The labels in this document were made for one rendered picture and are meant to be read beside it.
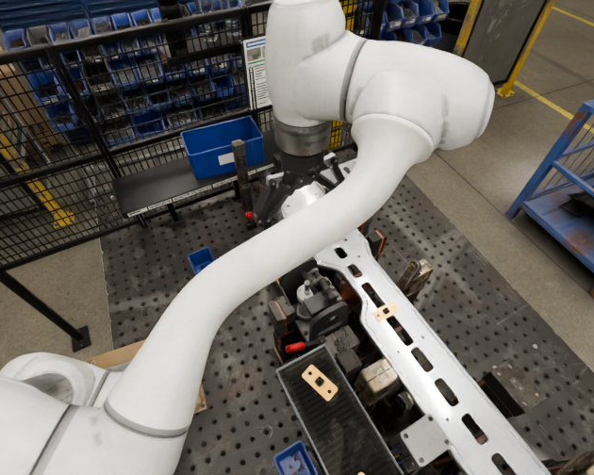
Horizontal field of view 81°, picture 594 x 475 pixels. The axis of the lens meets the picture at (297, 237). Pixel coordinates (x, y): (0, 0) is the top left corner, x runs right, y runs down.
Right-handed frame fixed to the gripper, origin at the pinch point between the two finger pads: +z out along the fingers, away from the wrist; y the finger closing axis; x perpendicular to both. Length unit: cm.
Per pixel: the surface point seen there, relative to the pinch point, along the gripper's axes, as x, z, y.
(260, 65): 90, 12, 31
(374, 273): 2, 46, 30
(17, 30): 223, 28, -60
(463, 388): -40, 46, 30
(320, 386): -24.0, 29.5, -8.0
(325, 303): -6.1, 30.3, 4.6
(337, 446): -35.9, 30.1, -10.9
